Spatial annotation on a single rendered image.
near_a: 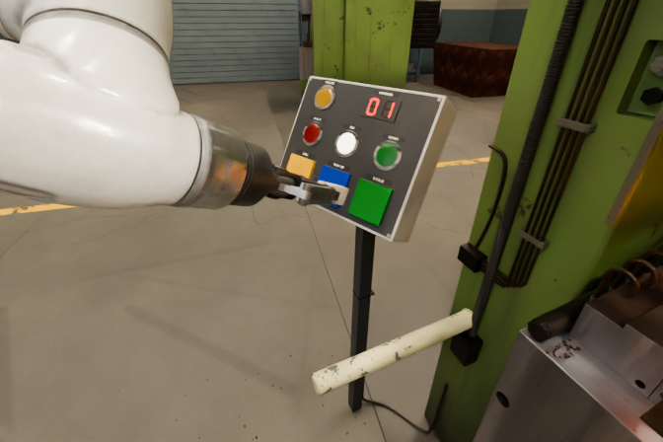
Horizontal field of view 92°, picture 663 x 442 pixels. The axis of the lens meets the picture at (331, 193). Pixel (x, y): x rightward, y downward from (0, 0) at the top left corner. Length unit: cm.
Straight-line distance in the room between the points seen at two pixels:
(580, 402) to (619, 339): 9
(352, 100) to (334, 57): 438
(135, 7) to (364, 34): 476
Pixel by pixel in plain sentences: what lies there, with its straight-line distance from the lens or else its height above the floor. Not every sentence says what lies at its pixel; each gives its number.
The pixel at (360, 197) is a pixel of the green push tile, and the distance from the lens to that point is 63.
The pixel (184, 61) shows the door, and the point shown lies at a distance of 821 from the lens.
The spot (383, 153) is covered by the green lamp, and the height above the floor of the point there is 109.
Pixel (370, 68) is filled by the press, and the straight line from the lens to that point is 510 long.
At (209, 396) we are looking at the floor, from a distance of 159.
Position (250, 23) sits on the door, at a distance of 809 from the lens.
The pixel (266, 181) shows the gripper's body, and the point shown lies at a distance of 36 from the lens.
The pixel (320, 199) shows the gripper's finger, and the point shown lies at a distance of 42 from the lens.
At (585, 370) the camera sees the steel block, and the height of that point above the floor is 92.
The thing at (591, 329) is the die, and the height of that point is 95.
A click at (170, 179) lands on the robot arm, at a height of 121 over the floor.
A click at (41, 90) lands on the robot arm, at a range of 26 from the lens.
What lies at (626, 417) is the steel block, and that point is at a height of 92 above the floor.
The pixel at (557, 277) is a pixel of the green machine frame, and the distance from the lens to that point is 77.
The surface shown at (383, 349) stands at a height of 64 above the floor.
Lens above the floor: 132
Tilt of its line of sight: 29 degrees down
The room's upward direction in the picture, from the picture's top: straight up
